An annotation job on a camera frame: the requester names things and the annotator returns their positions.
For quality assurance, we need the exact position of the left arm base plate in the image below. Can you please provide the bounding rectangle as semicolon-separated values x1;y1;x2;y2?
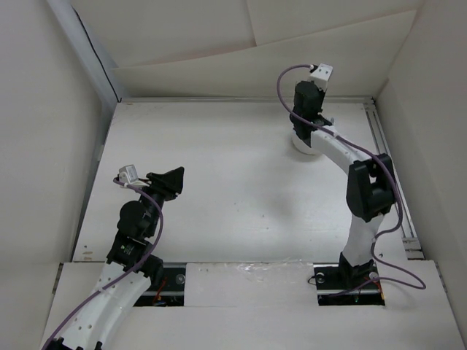
134;265;186;307

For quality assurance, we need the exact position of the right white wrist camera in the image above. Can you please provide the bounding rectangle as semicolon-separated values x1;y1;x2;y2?
307;63;333;92

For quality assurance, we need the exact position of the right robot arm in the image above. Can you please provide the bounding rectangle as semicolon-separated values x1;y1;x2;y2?
290;81;395;289

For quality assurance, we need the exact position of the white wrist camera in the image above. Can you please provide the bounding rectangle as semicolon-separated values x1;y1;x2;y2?
117;164;139;184
307;63;333;92

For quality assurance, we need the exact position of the white round divided container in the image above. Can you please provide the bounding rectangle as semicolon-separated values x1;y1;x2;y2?
291;133;320;156

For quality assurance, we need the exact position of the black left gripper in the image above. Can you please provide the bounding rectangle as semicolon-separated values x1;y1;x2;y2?
134;166;183;236

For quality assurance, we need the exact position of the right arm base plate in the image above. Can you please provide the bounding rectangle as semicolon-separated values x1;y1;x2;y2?
307;264;385;306

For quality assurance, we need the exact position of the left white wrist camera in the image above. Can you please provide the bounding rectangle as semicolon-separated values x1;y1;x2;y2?
117;164;139;184

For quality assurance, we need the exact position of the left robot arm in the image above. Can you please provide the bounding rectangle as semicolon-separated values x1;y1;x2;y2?
43;166;185;349

